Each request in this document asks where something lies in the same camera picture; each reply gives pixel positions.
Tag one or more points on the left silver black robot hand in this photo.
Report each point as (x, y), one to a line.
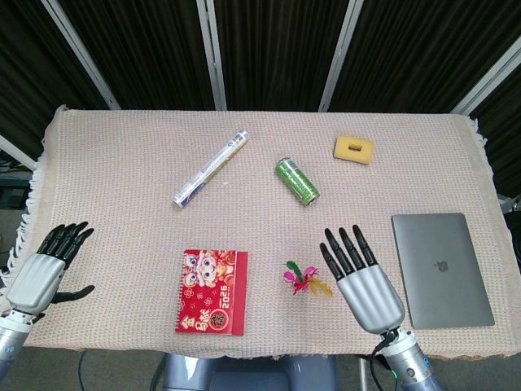
(38, 281)

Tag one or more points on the white metal frame post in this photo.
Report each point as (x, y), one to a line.
(340, 57)
(16, 150)
(81, 57)
(212, 53)
(488, 81)

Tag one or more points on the red 2026 spiral desk calendar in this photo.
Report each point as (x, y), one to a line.
(211, 293)

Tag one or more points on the grey laptop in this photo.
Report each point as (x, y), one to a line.
(441, 269)

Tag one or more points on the yellow sponge with hole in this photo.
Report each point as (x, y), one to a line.
(354, 150)

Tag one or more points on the grey-blue robot torso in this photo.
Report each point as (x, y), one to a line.
(244, 372)

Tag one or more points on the cling film roll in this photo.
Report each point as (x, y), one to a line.
(211, 167)

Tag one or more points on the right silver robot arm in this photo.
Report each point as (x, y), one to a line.
(411, 362)

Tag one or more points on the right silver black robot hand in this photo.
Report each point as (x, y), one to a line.
(366, 289)

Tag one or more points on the beige woven tablecloth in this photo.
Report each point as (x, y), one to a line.
(142, 163)

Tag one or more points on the green drink can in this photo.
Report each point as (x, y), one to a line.
(295, 181)

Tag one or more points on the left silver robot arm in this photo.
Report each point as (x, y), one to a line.
(10, 338)

